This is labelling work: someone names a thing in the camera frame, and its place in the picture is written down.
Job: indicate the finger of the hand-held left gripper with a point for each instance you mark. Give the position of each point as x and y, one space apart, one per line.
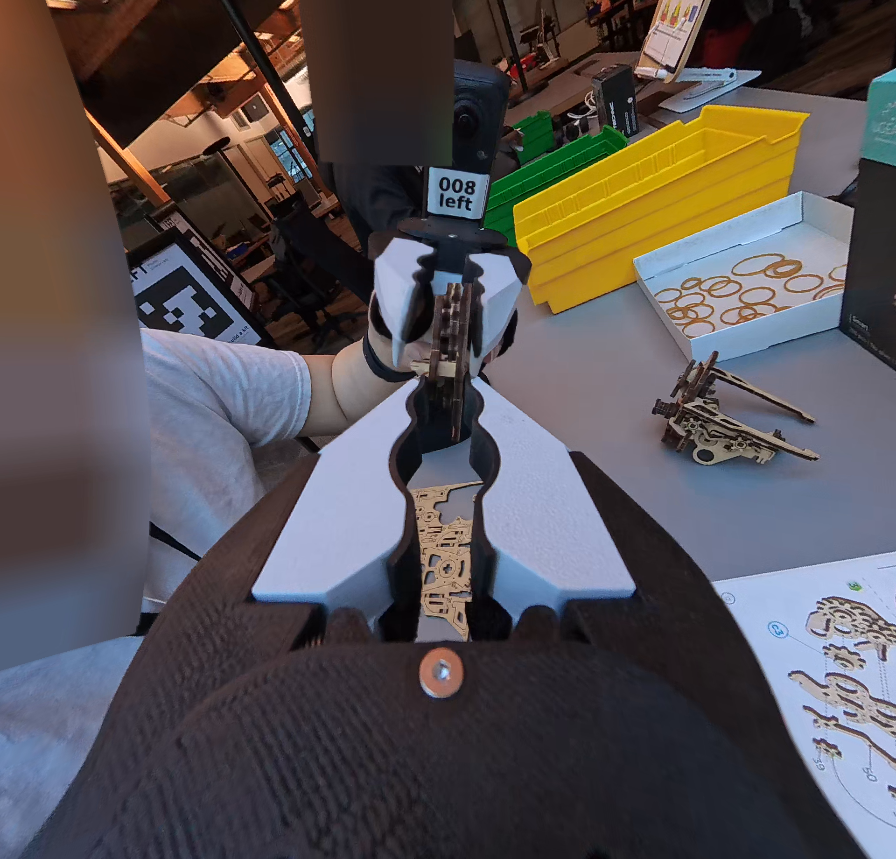
399 285
498 292

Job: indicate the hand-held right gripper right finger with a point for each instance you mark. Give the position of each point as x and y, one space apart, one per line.
553 523

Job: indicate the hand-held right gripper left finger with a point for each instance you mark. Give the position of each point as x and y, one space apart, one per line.
336 523

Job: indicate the wooden gear assembly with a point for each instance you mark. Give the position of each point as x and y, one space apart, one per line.
448 355

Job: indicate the laser-cut wooden parts sheet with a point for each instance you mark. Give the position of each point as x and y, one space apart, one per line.
444 558

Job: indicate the person's left forearm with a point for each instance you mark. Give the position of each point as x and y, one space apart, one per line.
336 397

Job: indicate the green plastic bin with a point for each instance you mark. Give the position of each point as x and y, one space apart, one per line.
553 166
533 134

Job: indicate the small black box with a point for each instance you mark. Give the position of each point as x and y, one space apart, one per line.
616 103

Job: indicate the person in white shirt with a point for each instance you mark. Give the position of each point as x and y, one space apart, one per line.
210 418

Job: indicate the small wooden mechanical model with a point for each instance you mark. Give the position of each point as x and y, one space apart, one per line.
714 425

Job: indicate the stack of yellow plastic bins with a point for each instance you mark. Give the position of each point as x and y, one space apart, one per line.
665 194

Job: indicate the black white marker sign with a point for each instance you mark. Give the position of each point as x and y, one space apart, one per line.
182 299

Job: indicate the white printed paper sheet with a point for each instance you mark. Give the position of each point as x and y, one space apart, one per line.
675 19

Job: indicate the white stand base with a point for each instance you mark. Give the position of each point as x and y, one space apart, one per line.
707 92

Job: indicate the pile of tan rubber bands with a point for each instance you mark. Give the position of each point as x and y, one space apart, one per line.
742 292

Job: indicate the white cardboard box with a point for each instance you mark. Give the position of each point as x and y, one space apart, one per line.
742 344

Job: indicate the white instruction booklet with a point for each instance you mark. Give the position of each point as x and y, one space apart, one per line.
805 663

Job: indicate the black puzzle kit box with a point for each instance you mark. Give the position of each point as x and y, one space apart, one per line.
875 243

